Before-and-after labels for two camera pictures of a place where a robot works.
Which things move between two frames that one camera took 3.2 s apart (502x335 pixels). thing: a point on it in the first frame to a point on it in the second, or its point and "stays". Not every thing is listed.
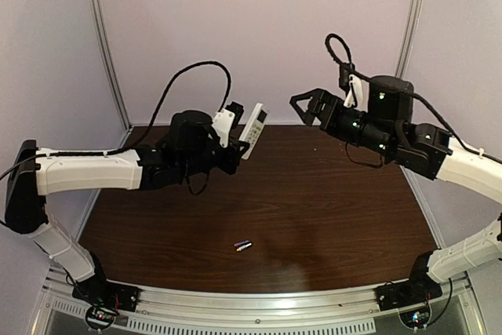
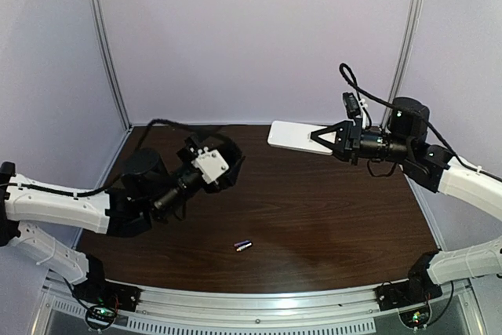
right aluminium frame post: (410, 25) stays
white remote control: (253, 128) to (297, 136)
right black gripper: (324, 110) to (346, 140)
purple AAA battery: (238, 244) stays
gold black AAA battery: (244, 247) stays
